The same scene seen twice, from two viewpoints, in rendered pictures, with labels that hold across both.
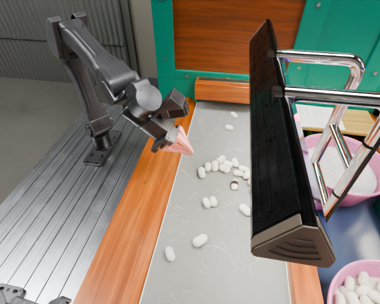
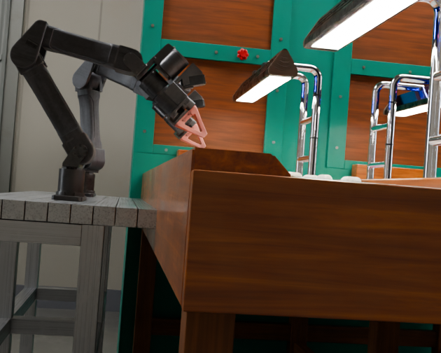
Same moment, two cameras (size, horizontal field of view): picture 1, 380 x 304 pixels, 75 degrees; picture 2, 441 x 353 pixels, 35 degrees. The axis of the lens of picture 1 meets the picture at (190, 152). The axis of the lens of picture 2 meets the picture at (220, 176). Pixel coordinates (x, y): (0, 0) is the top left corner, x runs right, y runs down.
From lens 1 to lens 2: 1.83 m
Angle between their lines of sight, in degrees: 47
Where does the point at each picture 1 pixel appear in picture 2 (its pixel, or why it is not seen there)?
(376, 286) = not seen: hidden behind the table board
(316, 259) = (291, 68)
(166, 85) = (141, 161)
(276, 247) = (276, 64)
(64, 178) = not seen: hidden behind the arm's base
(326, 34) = (288, 114)
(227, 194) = not seen: hidden behind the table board
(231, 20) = (210, 99)
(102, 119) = (99, 150)
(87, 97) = (94, 125)
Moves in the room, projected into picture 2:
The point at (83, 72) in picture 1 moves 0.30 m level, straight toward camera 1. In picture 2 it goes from (96, 103) to (150, 99)
